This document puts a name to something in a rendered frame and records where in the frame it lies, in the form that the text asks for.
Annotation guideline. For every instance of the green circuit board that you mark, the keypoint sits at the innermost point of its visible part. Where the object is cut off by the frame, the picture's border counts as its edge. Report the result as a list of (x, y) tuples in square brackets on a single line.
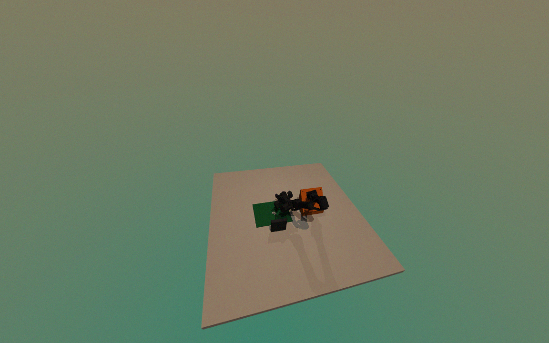
[(265, 212)]

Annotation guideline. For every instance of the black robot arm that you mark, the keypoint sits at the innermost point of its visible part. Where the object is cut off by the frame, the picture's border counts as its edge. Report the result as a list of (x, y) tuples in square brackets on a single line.
[(298, 204)]

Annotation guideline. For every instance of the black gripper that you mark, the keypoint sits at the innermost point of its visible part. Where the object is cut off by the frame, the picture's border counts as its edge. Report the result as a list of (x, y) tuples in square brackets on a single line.
[(279, 202)]

